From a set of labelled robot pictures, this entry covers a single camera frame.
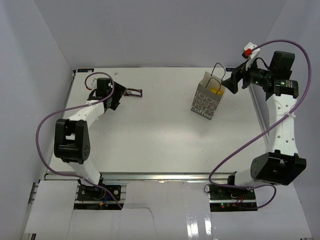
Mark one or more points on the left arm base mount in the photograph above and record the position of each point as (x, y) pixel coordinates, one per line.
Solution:
(91, 193)

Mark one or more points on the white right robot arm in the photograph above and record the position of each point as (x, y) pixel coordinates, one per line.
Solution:
(280, 164)

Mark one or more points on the brown chocolate bar wrapper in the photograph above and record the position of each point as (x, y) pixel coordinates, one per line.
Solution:
(132, 92)

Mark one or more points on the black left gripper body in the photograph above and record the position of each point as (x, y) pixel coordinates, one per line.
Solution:
(118, 93)

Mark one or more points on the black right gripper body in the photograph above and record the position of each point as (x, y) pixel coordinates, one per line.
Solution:
(255, 75)

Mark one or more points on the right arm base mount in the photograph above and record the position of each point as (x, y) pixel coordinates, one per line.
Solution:
(228, 199)

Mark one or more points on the blue label corner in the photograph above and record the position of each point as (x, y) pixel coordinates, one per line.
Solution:
(85, 70)
(229, 69)

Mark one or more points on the large yellow M&M packet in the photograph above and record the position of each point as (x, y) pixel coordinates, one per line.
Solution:
(218, 91)

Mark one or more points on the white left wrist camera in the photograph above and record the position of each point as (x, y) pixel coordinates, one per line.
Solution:
(93, 84)

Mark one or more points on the blue label right corner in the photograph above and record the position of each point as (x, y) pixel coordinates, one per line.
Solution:
(229, 69)

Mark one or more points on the aluminium front rail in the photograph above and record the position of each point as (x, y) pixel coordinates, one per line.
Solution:
(127, 177)

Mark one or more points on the brown paper coffee bag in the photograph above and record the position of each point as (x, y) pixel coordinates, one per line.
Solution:
(205, 103)

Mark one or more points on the blue label left corner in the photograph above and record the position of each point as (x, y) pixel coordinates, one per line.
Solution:
(85, 70)

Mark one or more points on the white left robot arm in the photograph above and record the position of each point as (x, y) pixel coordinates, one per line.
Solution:
(72, 140)

